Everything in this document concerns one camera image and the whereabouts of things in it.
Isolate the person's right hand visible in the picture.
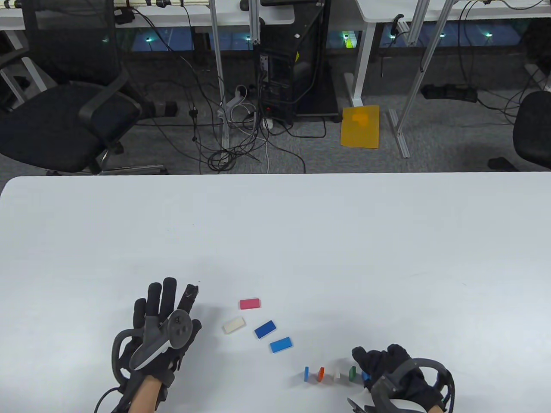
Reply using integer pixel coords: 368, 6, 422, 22
352, 344, 445, 407

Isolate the person's left hand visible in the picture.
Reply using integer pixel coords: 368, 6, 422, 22
128, 277, 202, 387

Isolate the dark blue domino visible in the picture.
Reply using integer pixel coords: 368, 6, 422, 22
254, 320, 277, 340

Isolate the person's left forearm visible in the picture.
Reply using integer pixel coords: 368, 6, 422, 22
129, 376, 162, 413

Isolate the grey right hand controller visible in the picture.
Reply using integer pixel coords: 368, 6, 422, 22
347, 357, 455, 413

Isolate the grey hand controller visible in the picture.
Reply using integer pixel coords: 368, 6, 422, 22
347, 357, 455, 413
112, 310, 193, 381

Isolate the grey left hand controller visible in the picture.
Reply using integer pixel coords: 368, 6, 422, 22
112, 310, 193, 381

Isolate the black mesh office chair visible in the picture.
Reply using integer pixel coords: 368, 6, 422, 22
0, 0, 179, 176

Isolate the white power strip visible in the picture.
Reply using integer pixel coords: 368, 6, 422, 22
217, 84, 251, 120

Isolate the yellow plastic sheet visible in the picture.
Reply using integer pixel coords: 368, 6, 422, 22
340, 105, 381, 149

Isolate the black computer tower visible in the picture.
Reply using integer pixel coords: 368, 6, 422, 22
257, 3, 341, 126

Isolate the black power strip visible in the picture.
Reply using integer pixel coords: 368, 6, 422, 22
420, 83, 479, 103

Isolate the white desk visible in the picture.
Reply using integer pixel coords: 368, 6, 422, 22
343, 0, 551, 109
0, 0, 297, 31

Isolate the black left glove cable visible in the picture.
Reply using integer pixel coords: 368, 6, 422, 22
94, 387, 123, 413

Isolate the tangle of black cables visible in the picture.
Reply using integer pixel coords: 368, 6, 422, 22
129, 6, 328, 175

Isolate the aluminium frame post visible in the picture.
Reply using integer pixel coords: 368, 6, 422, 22
249, 0, 262, 46
208, 0, 232, 150
404, 0, 432, 47
389, 0, 458, 159

